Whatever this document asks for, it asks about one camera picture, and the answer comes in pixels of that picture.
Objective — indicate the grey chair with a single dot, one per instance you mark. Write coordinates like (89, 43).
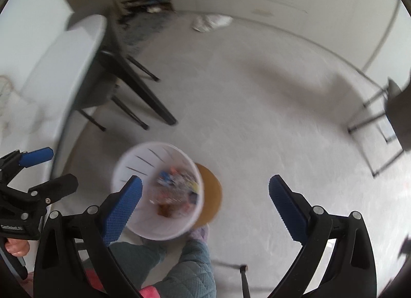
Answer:
(101, 85)

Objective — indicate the black metal stool frame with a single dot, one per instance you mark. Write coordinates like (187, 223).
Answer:
(396, 112)

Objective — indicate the round white table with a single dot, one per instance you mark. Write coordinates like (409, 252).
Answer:
(34, 118)

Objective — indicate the person's left hand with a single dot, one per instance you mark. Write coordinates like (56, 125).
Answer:
(17, 247)

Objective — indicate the round wooden stool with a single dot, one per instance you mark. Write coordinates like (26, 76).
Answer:
(212, 197)

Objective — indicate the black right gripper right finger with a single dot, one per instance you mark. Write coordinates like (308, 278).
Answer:
(351, 271)

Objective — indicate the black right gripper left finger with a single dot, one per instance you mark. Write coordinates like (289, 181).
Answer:
(73, 258)

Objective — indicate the white bag on floor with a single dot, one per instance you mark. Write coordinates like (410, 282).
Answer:
(211, 22)

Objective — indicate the blue crumpled wrapper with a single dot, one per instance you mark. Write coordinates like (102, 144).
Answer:
(169, 178)

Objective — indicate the white trash bin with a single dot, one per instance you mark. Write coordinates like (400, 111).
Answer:
(161, 213)

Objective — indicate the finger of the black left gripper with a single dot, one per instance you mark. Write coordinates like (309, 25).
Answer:
(17, 160)
(51, 191)

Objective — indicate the patterned floor mat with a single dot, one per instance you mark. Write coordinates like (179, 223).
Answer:
(138, 31)

